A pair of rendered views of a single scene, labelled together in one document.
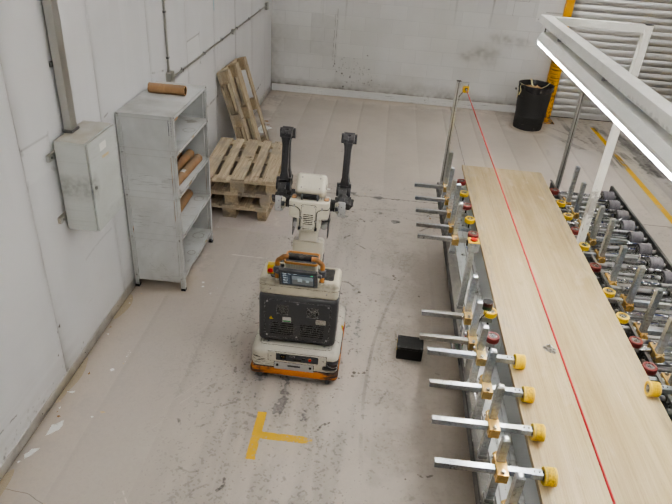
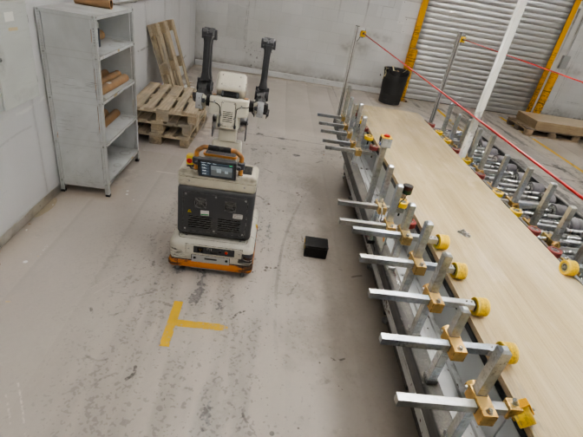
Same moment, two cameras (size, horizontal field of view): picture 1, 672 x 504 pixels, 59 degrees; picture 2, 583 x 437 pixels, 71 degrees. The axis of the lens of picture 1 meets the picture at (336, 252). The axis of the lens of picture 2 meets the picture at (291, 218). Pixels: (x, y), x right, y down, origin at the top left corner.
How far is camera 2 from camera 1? 1.24 m
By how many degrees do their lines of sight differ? 8
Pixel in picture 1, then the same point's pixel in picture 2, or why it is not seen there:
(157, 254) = (81, 159)
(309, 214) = (229, 111)
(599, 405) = (525, 282)
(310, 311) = (228, 205)
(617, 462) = (562, 336)
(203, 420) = (117, 309)
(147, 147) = (69, 48)
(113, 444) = (15, 333)
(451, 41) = (335, 35)
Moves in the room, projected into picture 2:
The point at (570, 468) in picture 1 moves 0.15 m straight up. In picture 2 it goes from (520, 343) to (537, 316)
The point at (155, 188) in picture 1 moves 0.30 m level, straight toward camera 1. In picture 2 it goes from (78, 92) to (77, 103)
